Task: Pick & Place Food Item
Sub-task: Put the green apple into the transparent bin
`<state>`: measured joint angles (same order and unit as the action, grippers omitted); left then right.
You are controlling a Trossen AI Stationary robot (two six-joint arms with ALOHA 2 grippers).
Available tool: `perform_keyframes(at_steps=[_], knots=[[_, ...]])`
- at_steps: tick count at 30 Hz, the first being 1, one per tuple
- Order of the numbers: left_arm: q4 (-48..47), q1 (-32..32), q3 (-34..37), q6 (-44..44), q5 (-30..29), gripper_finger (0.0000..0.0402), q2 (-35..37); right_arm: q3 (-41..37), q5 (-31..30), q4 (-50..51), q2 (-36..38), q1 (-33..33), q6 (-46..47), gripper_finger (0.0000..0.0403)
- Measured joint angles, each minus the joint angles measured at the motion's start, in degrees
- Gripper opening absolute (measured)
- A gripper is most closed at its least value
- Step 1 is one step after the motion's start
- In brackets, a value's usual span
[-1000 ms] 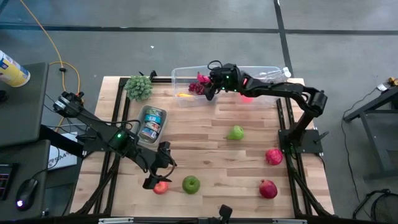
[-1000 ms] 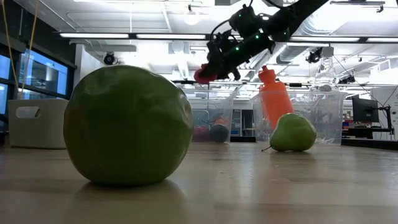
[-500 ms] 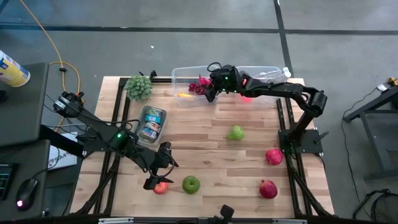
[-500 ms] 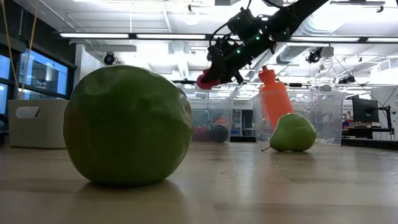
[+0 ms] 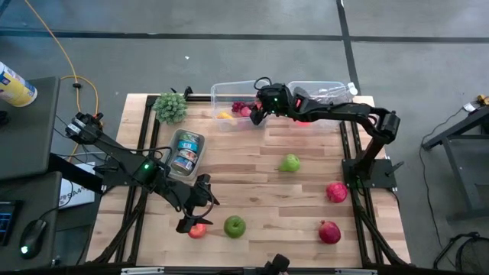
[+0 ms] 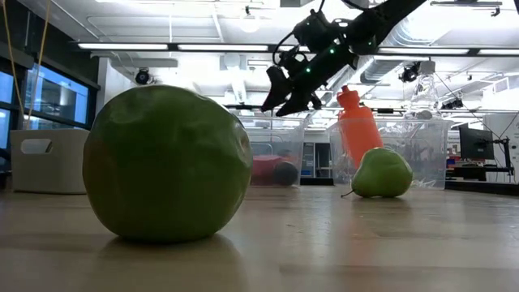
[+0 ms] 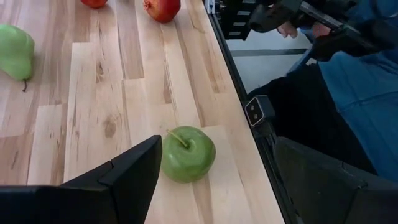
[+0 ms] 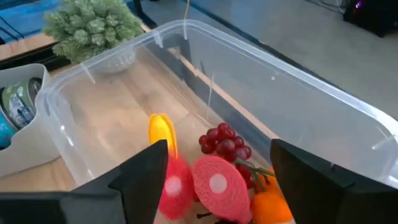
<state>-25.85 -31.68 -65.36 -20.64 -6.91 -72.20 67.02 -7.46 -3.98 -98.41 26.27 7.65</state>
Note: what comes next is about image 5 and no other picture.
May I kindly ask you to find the red pomegranate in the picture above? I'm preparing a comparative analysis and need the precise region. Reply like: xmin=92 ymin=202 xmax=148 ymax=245
xmin=319 ymin=220 xmax=342 ymax=244
xmin=325 ymin=182 xmax=349 ymax=204

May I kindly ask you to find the green artificial plant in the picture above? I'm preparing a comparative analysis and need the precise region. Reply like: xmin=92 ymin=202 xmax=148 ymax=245
xmin=152 ymin=92 xmax=189 ymax=125

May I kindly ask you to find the yellow wipes canister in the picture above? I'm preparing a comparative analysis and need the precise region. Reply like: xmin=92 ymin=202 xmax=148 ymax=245
xmin=0 ymin=61 xmax=38 ymax=108

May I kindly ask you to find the coral plastic squeeze bottle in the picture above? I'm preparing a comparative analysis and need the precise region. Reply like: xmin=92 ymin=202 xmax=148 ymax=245
xmin=293 ymin=97 xmax=313 ymax=128

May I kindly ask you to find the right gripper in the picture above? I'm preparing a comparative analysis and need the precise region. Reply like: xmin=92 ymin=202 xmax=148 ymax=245
xmin=250 ymin=82 xmax=296 ymax=127

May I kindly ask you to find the green pear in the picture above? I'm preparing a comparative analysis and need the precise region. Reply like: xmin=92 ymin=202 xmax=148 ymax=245
xmin=278 ymin=154 xmax=301 ymax=173

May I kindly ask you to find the clear tray with cans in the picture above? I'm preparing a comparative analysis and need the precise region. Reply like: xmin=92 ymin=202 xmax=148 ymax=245
xmin=164 ymin=128 xmax=207 ymax=180

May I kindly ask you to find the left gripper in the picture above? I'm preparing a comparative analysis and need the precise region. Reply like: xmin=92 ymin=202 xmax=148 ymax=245
xmin=174 ymin=173 xmax=221 ymax=235

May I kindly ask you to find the teal food can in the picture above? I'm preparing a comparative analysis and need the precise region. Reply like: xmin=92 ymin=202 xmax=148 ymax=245
xmin=177 ymin=140 xmax=199 ymax=153

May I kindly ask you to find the green apple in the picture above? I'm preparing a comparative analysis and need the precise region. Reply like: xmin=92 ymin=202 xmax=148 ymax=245
xmin=223 ymin=215 xmax=247 ymax=240

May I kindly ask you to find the black aluminium table frame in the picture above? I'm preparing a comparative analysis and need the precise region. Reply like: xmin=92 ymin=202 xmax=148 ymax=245
xmin=89 ymin=86 xmax=412 ymax=268

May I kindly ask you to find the white printed sign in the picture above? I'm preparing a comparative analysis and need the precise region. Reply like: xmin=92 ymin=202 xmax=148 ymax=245
xmin=59 ymin=162 xmax=96 ymax=209

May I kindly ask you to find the yellow extension cable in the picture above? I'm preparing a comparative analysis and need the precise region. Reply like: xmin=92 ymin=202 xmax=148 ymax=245
xmin=23 ymin=0 xmax=105 ymax=163

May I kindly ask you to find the black wire basket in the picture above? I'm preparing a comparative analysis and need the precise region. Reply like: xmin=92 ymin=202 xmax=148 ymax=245
xmin=433 ymin=231 xmax=489 ymax=275

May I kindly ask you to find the red white food can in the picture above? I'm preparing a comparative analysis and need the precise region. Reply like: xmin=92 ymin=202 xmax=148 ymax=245
xmin=176 ymin=149 xmax=199 ymax=162

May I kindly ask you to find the clear plastic storage bin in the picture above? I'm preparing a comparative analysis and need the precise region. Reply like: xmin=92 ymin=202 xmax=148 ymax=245
xmin=286 ymin=80 xmax=352 ymax=133
xmin=210 ymin=79 xmax=274 ymax=133

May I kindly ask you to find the black side desk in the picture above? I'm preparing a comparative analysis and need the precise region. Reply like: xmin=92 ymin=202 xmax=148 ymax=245
xmin=0 ymin=76 xmax=62 ymax=270

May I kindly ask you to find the black computer mouse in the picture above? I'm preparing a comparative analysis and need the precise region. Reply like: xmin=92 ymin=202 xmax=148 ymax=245
xmin=18 ymin=218 xmax=47 ymax=260

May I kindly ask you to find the black floor cable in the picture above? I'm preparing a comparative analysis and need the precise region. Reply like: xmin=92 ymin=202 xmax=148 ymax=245
xmin=418 ymin=147 xmax=481 ymax=253

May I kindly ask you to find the blue red food can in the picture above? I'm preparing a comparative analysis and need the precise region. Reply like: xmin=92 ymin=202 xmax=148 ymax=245
xmin=170 ymin=157 xmax=194 ymax=173

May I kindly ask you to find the small black object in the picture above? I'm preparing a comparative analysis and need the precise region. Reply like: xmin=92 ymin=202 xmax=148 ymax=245
xmin=263 ymin=254 xmax=291 ymax=275

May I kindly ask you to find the black metal stand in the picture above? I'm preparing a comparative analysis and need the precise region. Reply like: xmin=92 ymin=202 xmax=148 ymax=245
xmin=419 ymin=105 xmax=489 ymax=222

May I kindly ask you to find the clear bottle white cap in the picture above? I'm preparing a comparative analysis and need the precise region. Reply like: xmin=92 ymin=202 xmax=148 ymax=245
xmin=316 ymin=82 xmax=359 ymax=102

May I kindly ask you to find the black keyboard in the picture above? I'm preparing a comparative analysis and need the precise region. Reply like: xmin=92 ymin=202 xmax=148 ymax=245
xmin=0 ymin=200 xmax=20 ymax=248

